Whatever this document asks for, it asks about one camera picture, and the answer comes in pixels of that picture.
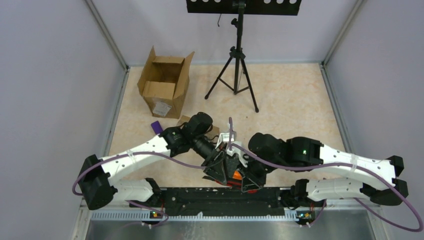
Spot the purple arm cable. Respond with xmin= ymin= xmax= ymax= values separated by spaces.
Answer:
xmin=71 ymin=116 xmax=238 ymax=229
xmin=228 ymin=142 xmax=424 ymax=233

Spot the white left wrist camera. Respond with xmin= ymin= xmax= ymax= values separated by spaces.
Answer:
xmin=215 ymin=131 xmax=237 ymax=153

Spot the white shipping label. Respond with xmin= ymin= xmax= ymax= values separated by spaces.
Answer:
xmin=152 ymin=101 xmax=172 ymax=117

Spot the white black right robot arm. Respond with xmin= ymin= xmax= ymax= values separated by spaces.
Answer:
xmin=239 ymin=132 xmax=409 ymax=206

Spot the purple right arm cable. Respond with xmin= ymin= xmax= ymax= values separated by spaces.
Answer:
xmin=228 ymin=142 xmax=424 ymax=233

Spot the black perforated tripod tray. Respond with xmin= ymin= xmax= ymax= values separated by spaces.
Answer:
xmin=186 ymin=0 xmax=302 ymax=16

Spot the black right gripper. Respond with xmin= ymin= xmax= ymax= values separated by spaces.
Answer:
xmin=236 ymin=151 xmax=283 ymax=190

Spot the small cardboard box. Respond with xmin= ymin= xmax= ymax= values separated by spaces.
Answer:
xmin=177 ymin=112 xmax=220 ymax=140

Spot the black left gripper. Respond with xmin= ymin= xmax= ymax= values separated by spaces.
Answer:
xmin=192 ymin=134 xmax=230 ymax=186

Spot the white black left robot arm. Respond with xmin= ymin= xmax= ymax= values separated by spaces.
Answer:
xmin=72 ymin=112 xmax=219 ymax=210

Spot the purple rectangular box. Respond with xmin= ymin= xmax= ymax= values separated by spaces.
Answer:
xmin=150 ymin=120 xmax=164 ymax=135

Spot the large cardboard express box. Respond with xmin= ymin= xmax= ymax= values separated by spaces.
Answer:
xmin=137 ymin=47 xmax=195 ymax=119

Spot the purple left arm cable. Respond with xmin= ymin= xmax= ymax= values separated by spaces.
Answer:
xmin=71 ymin=116 xmax=238 ymax=229

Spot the black tripod stand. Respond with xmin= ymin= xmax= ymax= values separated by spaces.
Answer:
xmin=204 ymin=0 xmax=260 ymax=113

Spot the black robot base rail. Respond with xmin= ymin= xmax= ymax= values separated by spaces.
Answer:
xmin=129 ymin=186 xmax=327 ymax=220

